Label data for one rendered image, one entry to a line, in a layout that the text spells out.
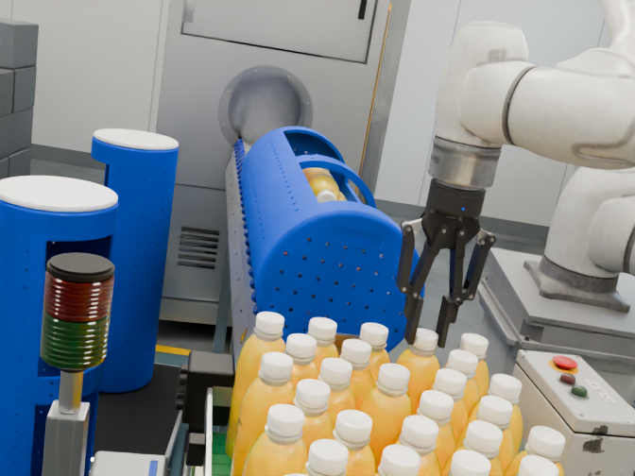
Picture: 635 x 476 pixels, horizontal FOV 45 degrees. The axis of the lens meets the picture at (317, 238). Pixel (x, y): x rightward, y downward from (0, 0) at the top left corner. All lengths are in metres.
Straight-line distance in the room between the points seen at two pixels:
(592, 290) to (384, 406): 0.74
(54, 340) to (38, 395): 1.16
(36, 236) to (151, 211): 0.87
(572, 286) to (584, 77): 0.74
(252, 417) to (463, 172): 0.41
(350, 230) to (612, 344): 0.57
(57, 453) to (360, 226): 0.62
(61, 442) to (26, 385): 1.09
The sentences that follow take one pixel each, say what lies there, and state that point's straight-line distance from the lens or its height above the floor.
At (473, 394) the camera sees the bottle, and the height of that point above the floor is 1.07.
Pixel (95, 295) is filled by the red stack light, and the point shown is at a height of 1.24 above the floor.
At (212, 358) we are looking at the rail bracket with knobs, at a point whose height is 1.00.
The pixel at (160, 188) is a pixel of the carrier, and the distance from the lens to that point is 2.59.
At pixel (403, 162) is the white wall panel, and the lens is 6.43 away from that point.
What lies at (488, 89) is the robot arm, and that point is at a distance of 0.98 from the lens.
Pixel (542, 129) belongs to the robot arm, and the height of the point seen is 1.44.
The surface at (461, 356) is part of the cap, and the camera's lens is 1.07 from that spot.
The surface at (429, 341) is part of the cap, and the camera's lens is 1.10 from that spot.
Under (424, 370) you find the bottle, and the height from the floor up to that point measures 1.07.
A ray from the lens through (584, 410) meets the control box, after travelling 1.06.
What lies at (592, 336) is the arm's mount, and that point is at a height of 1.04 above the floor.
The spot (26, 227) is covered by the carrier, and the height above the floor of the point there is 0.98.
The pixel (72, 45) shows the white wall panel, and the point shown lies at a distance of 6.57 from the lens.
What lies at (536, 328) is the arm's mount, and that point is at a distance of 1.50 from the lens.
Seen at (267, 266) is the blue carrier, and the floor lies 1.12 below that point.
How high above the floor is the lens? 1.52
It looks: 16 degrees down
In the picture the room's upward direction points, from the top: 10 degrees clockwise
